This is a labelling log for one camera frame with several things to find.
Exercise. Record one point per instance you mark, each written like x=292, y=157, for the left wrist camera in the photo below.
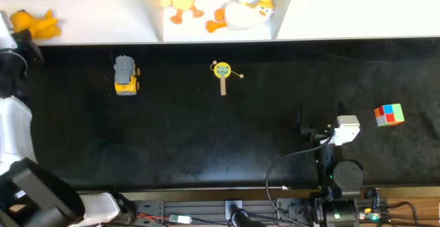
x=6, y=34

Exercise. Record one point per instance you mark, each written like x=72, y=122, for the grey and yellow toy truck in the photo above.
x=125, y=75

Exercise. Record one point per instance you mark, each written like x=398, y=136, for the many-coloured puzzle cube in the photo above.
x=389, y=115

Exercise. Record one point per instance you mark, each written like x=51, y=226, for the white plush duck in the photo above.
x=244, y=15

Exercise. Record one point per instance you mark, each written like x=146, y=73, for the mounting rail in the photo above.
x=206, y=213

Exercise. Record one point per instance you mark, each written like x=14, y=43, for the yellow plush duck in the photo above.
x=182, y=0

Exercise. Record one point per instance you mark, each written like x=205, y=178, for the yellow rattle drum toy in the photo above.
x=222, y=70

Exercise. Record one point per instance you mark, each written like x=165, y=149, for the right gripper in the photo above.
x=309, y=137

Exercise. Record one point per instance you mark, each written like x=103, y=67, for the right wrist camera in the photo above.
x=343, y=130

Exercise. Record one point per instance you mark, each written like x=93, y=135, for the white shelf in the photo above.
x=96, y=20

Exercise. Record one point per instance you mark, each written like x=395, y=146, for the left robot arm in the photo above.
x=15, y=130

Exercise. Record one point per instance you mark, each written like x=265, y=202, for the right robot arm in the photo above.
x=347, y=177

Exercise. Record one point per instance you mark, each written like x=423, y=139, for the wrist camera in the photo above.
x=6, y=34
x=343, y=130

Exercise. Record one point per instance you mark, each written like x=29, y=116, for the orange rubber dinosaur toy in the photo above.
x=34, y=24

